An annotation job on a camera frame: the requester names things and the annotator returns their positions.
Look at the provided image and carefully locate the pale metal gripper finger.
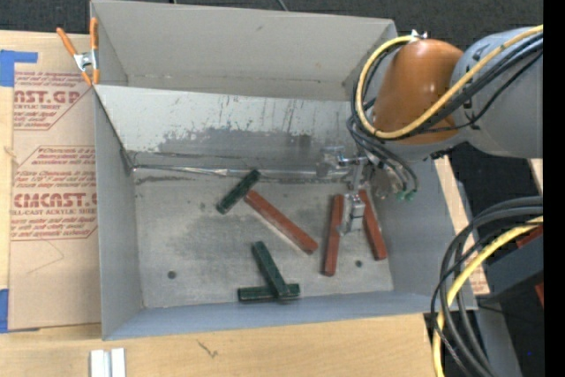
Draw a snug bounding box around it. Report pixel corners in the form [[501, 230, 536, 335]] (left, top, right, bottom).
[[337, 200, 355, 237], [351, 192, 367, 232]]

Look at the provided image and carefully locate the dark green flat block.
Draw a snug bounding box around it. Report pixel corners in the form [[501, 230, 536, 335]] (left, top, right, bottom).
[[215, 169, 262, 215], [250, 240, 293, 302], [237, 283, 302, 303]]

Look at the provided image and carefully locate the grey metal bin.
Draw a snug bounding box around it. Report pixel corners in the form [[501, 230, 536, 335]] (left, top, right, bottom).
[[89, 0, 478, 342]]

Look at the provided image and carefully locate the brown cardboard board red print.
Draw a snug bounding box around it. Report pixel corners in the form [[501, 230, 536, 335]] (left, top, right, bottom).
[[0, 29, 103, 333]]

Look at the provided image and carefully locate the red-brown flat block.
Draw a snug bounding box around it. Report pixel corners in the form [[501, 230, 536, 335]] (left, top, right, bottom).
[[243, 189, 320, 256], [356, 188, 389, 262], [320, 193, 346, 278]]

